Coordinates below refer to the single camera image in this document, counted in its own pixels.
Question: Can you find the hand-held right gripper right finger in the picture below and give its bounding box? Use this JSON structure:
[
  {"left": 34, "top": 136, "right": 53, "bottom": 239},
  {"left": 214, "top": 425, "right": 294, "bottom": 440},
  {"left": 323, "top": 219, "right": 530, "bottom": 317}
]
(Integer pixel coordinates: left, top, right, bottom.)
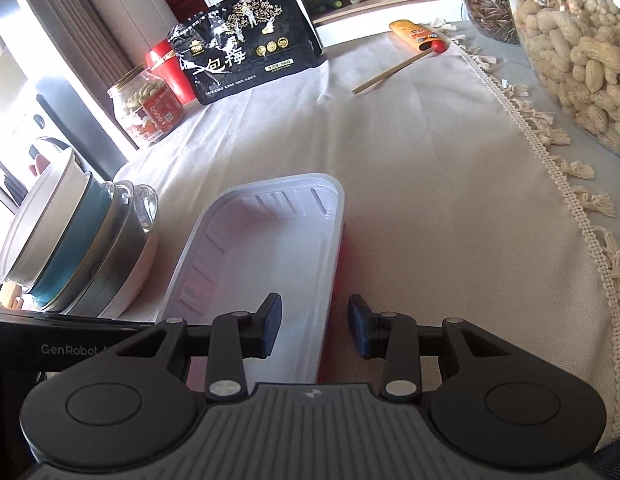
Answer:
[{"left": 347, "top": 294, "right": 496, "bottom": 401}]

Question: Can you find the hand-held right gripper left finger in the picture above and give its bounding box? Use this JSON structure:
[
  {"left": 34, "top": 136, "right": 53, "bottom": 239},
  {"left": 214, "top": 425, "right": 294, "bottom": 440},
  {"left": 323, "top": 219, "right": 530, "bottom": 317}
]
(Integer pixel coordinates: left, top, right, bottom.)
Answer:
[{"left": 117, "top": 291, "right": 283, "bottom": 402}]

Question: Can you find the white plastic tray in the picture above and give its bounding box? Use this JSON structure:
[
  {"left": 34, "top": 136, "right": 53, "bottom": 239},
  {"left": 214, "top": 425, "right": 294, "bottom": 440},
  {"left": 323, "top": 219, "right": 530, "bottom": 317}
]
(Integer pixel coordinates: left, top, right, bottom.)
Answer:
[{"left": 167, "top": 172, "right": 347, "bottom": 386}]

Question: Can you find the plain white bowl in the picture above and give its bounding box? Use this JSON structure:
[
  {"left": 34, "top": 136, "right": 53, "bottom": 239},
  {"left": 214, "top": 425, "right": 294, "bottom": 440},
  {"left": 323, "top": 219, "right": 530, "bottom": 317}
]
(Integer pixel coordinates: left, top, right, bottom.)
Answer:
[{"left": 97, "top": 230, "right": 160, "bottom": 321}]

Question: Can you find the blue bowl with black rim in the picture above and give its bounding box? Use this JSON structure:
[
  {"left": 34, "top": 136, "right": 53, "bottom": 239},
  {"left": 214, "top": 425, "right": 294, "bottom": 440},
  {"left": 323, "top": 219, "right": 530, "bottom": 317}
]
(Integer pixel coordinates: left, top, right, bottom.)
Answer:
[{"left": 30, "top": 172, "right": 113, "bottom": 311}]

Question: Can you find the stack of bowls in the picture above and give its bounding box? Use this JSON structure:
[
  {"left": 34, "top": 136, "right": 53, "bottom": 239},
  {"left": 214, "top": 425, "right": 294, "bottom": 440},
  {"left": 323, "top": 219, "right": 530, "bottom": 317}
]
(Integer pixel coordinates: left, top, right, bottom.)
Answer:
[{"left": 55, "top": 182, "right": 158, "bottom": 317}]

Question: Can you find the white bowl with yellow rim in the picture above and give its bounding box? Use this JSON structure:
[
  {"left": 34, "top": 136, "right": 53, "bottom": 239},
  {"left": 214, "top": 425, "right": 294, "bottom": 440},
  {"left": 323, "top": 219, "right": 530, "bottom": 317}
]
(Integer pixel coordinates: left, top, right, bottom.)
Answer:
[{"left": 0, "top": 160, "right": 91, "bottom": 288}]

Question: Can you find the fringed beige tablecloth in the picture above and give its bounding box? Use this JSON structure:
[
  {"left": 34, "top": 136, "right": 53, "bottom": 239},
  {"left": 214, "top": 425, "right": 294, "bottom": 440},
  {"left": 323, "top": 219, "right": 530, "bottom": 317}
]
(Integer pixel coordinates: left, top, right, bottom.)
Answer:
[{"left": 110, "top": 20, "right": 620, "bottom": 461}]

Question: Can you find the white appliance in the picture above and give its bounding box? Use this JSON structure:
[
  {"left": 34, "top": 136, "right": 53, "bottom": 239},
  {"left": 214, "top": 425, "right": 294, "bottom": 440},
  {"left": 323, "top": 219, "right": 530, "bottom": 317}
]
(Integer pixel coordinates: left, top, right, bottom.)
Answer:
[{"left": 22, "top": 92, "right": 78, "bottom": 173}]

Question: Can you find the plastic jar with red label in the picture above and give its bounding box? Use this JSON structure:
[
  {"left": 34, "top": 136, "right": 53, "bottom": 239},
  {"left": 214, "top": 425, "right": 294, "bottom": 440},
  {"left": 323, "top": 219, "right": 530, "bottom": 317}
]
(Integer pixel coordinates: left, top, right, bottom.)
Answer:
[{"left": 106, "top": 64, "right": 185, "bottom": 149}]

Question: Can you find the wooden chopstick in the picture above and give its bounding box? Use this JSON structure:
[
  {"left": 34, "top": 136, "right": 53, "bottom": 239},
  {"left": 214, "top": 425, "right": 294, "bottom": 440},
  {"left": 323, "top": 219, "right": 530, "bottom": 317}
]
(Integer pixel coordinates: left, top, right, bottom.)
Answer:
[{"left": 352, "top": 52, "right": 426, "bottom": 95}]

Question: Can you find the red container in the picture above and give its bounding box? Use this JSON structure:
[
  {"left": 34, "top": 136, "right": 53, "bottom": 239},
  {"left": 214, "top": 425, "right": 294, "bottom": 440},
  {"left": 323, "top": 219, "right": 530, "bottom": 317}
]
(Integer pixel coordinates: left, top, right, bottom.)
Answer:
[{"left": 145, "top": 39, "right": 197, "bottom": 107}]

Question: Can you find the black snack bag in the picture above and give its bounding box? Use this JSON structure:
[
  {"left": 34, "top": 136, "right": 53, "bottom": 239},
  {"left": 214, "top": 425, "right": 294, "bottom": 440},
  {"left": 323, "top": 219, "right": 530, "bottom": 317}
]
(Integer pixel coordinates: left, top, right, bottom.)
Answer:
[{"left": 167, "top": 0, "right": 325, "bottom": 106}]

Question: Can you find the orange packet with red tip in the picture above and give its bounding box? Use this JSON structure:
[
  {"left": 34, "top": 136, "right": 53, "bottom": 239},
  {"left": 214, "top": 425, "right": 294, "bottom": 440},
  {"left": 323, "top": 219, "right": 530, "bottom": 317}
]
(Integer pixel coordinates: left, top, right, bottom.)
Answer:
[{"left": 388, "top": 19, "right": 447, "bottom": 54}]

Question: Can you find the beige curtain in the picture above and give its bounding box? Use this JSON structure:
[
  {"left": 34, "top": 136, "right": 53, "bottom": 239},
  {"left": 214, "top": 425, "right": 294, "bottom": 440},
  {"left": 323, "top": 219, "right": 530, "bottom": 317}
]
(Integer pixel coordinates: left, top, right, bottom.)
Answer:
[{"left": 20, "top": 0, "right": 143, "bottom": 83}]

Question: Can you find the glass jar of seeds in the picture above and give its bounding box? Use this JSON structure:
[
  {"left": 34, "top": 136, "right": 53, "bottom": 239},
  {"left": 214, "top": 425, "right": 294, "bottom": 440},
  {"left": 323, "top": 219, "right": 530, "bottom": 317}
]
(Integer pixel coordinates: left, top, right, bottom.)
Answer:
[{"left": 460, "top": 0, "right": 523, "bottom": 46}]

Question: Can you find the glass jar of peanuts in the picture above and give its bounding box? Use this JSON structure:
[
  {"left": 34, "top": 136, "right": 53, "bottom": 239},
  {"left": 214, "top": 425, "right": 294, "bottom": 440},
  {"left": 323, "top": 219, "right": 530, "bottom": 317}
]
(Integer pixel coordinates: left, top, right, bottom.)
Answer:
[{"left": 505, "top": 0, "right": 620, "bottom": 161}]

